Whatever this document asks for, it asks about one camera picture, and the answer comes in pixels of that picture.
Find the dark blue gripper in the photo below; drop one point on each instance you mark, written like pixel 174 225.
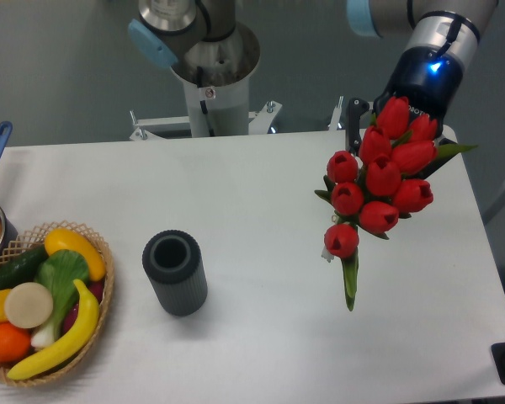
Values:
pixel 429 81

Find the red tulip bouquet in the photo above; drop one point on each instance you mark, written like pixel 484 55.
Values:
pixel 374 189

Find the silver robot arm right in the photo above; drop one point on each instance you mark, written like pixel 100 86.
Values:
pixel 444 36

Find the dark grey ribbed vase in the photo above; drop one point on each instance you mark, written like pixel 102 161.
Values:
pixel 173 263

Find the purple red vegetable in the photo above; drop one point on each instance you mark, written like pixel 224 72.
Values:
pixel 97 289

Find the yellow banana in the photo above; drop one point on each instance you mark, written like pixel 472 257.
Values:
pixel 67 345

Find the green bok choy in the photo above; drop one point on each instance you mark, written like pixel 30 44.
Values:
pixel 57 274

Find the woven wicker basket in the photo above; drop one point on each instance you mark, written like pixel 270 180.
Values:
pixel 35 237

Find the green cucumber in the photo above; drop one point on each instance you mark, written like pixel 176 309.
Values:
pixel 22 268

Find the beige round disc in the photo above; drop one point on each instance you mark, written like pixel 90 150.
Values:
pixel 28 305

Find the orange fruit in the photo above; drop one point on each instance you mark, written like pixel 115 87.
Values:
pixel 14 343

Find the white metal mounting frame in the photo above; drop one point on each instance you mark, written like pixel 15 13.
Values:
pixel 211 112

